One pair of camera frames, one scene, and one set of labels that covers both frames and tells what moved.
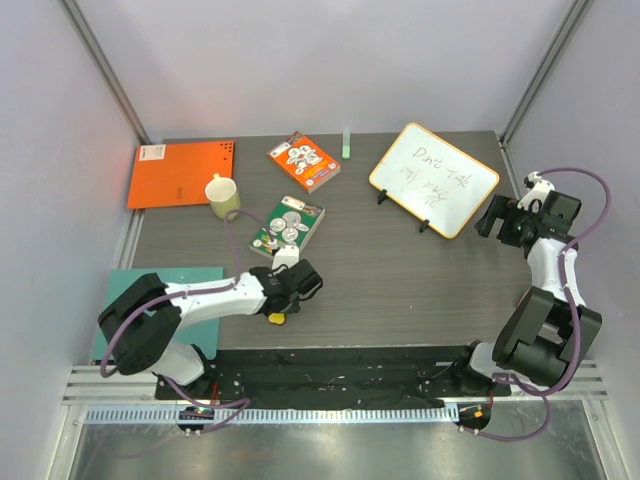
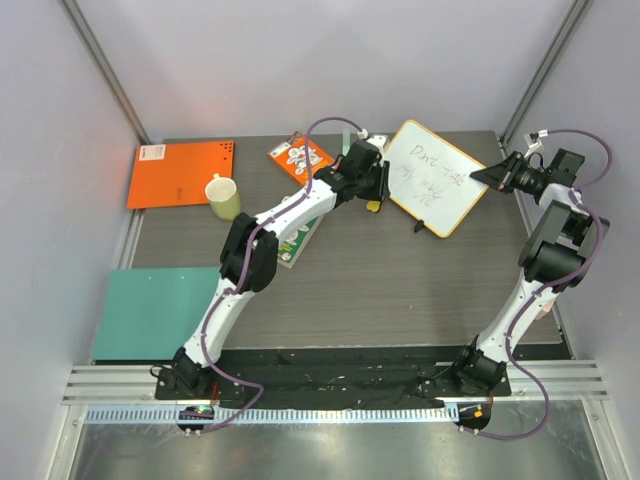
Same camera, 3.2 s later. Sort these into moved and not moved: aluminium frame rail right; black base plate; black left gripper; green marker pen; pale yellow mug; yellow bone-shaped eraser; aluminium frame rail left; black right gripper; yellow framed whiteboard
Moved: black right gripper; yellow bone-shaped eraser; black left gripper
Not moved: pale yellow mug; black base plate; yellow framed whiteboard; aluminium frame rail left; green marker pen; aluminium frame rail right
